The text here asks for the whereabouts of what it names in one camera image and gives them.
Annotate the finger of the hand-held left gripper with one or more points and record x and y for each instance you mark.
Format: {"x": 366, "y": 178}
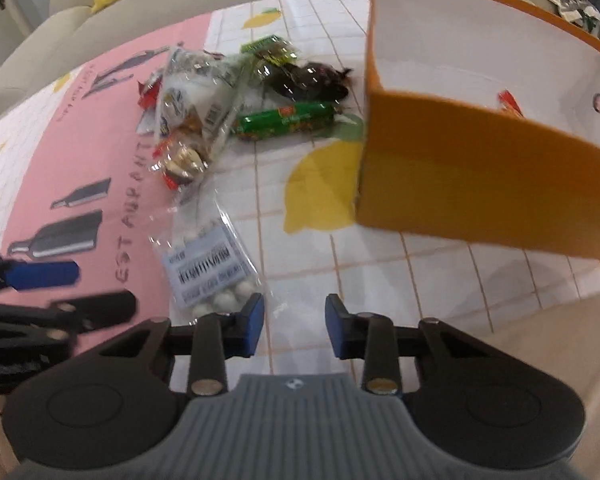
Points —
{"x": 100, "y": 307}
{"x": 42, "y": 275}

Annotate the gold red wrapped candy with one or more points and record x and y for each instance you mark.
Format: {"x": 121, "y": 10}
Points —
{"x": 182, "y": 160}

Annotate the white cabinet door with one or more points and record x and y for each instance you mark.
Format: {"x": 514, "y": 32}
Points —
{"x": 10, "y": 25}

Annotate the pink bottle-print mat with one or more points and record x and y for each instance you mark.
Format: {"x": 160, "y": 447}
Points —
{"x": 80, "y": 150}

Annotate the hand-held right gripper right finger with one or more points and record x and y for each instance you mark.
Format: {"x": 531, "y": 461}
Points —
{"x": 335, "y": 327}

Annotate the green sausage stick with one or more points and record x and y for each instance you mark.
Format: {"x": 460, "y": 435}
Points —
{"x": 280, "y": 119}

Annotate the small green snack packet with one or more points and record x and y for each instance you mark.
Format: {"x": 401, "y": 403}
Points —
{"x": 270, "y": 49}

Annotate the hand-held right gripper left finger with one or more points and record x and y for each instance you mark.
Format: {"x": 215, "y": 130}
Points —
{"x": 252, "y": 322}

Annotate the small red snack packet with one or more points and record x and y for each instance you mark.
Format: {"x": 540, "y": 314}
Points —
{"x": 149, "y": 95}

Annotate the clear packet of white balls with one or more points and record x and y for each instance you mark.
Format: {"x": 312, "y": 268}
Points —
{"x": 205, "y": 265}

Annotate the orange cardboard box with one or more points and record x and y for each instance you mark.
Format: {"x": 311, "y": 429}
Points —
{"x": 480, "y": 185}

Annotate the clear white-blue snack bag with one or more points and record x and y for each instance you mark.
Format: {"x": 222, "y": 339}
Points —
{"x": 200, "y": 95}

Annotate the lemon-print tiled tablecloth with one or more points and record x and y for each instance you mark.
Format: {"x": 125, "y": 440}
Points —
{"x": 290, "y": 260}

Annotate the dark candy packet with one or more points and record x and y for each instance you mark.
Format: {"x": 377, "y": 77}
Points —
{"x": 305, "y": 80}

